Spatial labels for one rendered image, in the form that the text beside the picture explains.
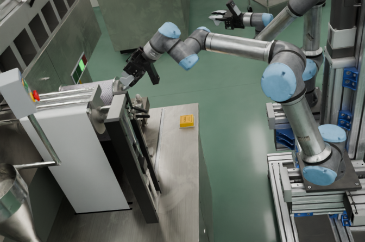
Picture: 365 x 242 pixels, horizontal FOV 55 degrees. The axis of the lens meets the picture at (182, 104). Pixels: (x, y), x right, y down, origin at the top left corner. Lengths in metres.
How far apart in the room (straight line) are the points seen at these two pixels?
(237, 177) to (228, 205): 0.26
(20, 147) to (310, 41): 1.44
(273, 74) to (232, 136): 1.89
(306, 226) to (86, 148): 1.40
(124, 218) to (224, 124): 1.82
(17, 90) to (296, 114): 0.88
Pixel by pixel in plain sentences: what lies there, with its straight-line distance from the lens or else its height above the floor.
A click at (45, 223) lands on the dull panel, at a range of 1.60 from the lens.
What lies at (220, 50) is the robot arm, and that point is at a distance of 1.39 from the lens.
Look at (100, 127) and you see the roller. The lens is 1.31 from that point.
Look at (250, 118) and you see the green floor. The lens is 3.17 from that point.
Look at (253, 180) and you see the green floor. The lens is 2.68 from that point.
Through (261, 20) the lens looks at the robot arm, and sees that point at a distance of 1.96.
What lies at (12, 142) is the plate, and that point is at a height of 1.32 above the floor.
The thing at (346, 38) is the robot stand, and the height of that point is 1.34.
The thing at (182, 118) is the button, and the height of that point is 0.92.
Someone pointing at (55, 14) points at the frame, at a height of 1.50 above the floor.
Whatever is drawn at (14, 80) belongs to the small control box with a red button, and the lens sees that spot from 0.89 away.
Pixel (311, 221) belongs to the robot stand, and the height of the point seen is 0.21.
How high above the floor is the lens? 2.08
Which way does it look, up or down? 37 degrees down
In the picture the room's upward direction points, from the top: 13 degrees counter-clockwise
